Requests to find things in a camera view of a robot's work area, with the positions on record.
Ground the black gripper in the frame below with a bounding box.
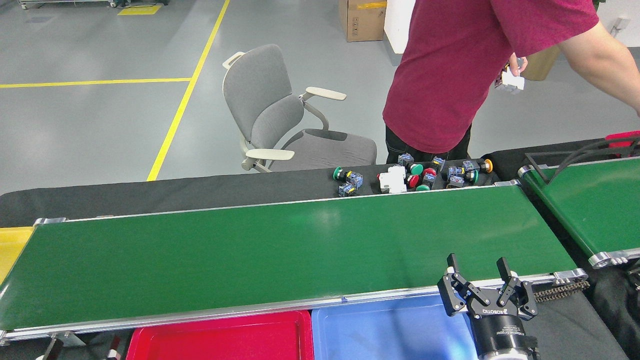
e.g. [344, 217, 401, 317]
[437, 253, 540, 357]

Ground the blue plastic tray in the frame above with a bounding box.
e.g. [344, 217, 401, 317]
[311, 292, 481, 360]

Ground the red plastic tray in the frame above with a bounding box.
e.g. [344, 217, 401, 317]
[125, 310, 315, 360]

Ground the black cloth under short conveyor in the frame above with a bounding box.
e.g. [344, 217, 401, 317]
[482, 137, 640, 360]

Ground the short green conveyor belt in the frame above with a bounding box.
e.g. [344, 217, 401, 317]
[517, 156, 640, 270]

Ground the long green conveyor belt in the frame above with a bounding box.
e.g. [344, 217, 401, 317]
[0, 180, 591, 347]

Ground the person's left hand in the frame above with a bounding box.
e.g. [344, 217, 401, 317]
[509, 53, 529, 77]

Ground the yellow plastic bin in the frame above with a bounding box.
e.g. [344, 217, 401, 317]
[0, 226, 36, 286]

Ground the long black table cloth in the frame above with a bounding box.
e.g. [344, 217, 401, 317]
[0, 162, 523, 228]

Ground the red plastic crate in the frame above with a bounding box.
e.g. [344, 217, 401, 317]
[605, 131, 640, 149]

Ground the person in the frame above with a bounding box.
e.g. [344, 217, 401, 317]
[382, 0, 640, 163]

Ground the potted plant brass pot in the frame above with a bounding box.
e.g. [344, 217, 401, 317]
[520, 0, 606, 82]

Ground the grey metal pole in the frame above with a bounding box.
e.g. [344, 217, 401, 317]
[611, 16, 632, 38]

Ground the brown cardboard box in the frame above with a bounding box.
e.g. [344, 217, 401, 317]
[338, 0, 388, 43]

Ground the grey office chair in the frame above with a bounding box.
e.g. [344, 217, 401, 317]
[222, 44, 378, 173]

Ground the black drive chain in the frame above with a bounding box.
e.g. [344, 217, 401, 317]
[532, 280, 592, 303]

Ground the black metal frame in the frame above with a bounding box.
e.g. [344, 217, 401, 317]
[523, 147, 621, 185]

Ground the black cable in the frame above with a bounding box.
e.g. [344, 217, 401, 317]
[547, 139, 640, 183]

